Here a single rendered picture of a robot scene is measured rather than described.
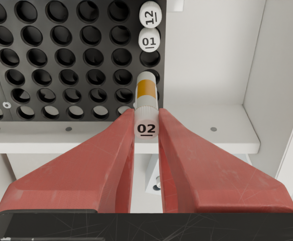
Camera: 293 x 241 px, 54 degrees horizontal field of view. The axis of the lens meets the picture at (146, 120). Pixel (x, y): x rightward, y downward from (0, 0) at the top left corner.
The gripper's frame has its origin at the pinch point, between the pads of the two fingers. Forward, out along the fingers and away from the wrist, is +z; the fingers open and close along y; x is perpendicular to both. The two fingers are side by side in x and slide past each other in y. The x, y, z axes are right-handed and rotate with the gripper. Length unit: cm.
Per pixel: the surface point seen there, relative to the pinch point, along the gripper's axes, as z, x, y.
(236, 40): 13.9, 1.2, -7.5
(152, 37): 6.3, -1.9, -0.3
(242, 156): 19.8, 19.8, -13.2
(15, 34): 7.6, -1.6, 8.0
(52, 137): 8.9, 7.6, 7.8
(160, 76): 7.5, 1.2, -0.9
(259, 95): 10.8, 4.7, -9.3
